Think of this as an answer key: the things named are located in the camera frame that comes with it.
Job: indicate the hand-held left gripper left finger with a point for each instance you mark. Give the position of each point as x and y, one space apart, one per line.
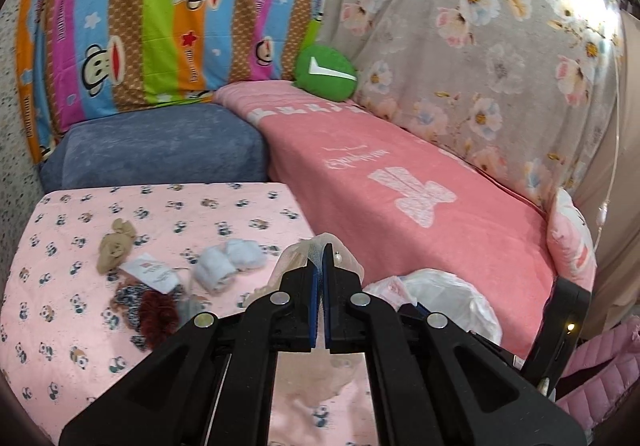
313 291

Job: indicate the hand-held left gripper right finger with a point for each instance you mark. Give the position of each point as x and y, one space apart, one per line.
331 296

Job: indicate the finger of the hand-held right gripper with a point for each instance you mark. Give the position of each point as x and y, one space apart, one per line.
412 310

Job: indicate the white plastic bag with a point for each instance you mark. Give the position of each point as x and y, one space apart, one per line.
450 291

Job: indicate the light blue sock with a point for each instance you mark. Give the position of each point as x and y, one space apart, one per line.
246 253
214 272

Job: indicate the beige curtain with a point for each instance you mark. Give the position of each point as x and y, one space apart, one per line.
617 276

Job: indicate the pink white pillow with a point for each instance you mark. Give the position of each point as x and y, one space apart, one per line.
570 241

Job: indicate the pink quilted cloth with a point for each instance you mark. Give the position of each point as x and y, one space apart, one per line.
600 396

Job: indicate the pink blanket with bow print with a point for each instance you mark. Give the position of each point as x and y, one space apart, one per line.
380 226

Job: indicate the small grey cloth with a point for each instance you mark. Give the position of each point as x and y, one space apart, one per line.
187 310

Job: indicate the dark red patterned socks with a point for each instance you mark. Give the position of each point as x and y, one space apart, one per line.
157 313

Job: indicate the white paper card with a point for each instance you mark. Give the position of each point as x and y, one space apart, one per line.
152 273

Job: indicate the black white patterned cloth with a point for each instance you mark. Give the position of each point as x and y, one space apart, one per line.
126 301

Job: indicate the brown plush toy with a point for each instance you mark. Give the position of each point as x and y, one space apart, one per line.
116 246

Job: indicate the blue plush cushion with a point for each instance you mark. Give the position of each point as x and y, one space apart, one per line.
160 151

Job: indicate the green round cushion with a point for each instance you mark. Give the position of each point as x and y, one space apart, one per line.
325 74

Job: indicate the pink panda print sheet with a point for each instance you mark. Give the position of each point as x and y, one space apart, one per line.
90 376

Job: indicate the grey floral sheet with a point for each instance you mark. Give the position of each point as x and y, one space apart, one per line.
450 51

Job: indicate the striped monkey print sheet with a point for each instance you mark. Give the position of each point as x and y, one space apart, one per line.
150 26

